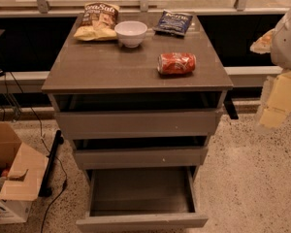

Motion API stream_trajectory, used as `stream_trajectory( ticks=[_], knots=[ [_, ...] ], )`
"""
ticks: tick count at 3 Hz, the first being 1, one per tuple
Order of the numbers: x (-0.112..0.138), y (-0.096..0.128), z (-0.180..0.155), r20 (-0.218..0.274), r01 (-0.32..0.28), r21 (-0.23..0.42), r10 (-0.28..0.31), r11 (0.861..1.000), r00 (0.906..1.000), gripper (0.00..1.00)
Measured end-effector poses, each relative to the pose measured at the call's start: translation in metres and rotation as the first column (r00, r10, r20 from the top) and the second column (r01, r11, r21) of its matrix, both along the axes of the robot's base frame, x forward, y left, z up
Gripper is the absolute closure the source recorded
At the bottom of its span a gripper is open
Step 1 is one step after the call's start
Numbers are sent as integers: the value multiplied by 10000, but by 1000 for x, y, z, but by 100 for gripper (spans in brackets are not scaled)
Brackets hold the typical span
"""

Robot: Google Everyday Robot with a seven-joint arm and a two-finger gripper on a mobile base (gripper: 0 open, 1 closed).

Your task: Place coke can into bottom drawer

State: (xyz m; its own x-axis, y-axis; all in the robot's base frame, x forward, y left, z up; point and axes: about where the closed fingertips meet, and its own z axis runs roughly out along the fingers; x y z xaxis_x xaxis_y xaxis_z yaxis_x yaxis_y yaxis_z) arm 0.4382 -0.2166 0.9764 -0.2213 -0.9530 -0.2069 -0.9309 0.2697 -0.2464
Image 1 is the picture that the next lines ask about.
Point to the yellow sea salt chip bag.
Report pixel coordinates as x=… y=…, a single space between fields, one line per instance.
x=98 y=22

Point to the grey bottom drawer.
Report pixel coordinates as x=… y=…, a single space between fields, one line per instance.
x=141 y=199

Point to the black floor stand bar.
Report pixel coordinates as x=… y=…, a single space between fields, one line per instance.
x=45 y=189

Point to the grey top drawer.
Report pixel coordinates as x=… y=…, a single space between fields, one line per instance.
x=110 y=125

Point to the grey drawer cabinet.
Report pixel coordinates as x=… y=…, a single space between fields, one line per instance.
x=106 y=77

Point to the white bowl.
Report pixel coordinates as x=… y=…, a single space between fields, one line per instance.
x=130 y=33

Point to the red coke can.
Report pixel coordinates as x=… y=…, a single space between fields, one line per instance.
x=176 y=63

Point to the blue chip bag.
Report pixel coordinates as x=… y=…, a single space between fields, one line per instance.
x=173 y=23

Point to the open cardboard box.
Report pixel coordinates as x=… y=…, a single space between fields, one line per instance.
x=23 y=169

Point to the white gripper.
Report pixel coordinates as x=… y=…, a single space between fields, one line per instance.
x=287 y=46

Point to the grey drawer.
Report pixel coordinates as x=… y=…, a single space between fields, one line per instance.
x=141 y=199
x=140 y=152
x=110 y=125

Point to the grey middle drawer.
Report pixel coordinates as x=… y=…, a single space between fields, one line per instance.
x=140 y=152

